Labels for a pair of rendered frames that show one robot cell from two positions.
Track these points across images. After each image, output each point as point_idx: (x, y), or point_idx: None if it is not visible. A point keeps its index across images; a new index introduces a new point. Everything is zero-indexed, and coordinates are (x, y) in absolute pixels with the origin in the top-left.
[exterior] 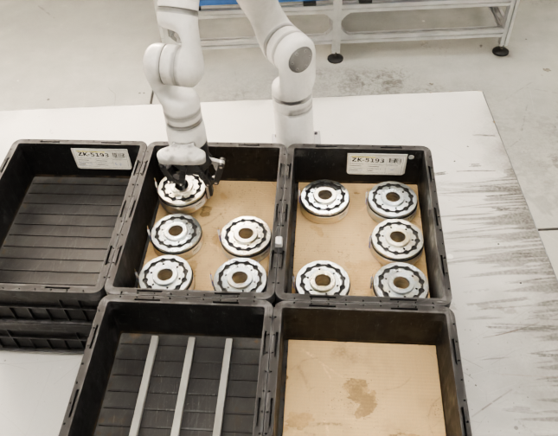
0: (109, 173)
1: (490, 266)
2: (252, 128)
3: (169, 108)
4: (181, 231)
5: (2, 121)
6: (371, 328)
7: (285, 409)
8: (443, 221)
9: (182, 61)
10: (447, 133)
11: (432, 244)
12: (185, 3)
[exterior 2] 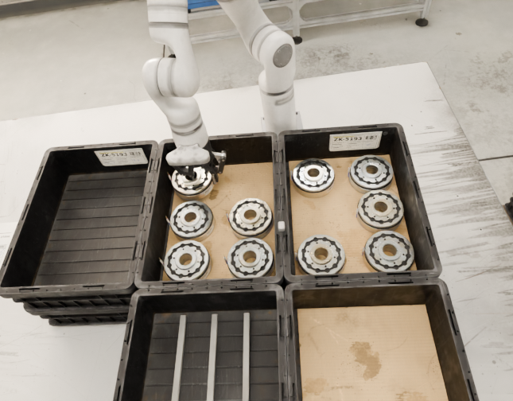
0: (130, 167)
1: (452, 216)
2: (242, 111)
3: (172, 117)
4: (195, 216)
5: (42, 124)
6: (370, 297)
7: (301, 376)
8: None
9: (178, 75)
10: (402, 102)
11: (415, 214)
12: (175, 17)
